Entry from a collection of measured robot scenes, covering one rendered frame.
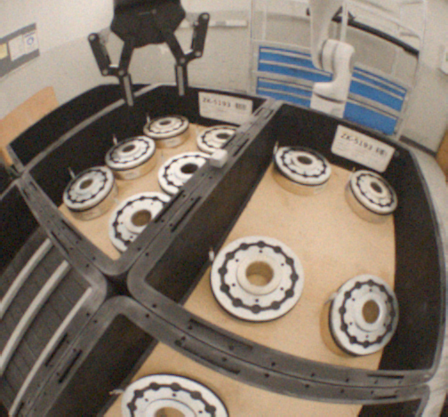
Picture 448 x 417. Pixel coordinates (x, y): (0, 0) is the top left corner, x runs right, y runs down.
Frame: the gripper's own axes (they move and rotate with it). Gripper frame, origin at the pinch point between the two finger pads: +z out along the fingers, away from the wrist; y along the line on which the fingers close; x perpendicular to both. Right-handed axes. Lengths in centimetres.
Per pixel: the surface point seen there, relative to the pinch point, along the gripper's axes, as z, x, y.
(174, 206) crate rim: 7.2, 13.0, 0.1
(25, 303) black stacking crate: 17.4, 16.4, 28.7
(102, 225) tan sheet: 17.2, 4.2, 12.4
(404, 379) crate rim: 7.2, 36.2, -11.6
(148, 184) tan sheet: 17.2, -2.6, 4.0
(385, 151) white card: 9.7, 9.4, -37.9
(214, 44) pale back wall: 23, -280, -87
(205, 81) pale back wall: 82, -289, -75
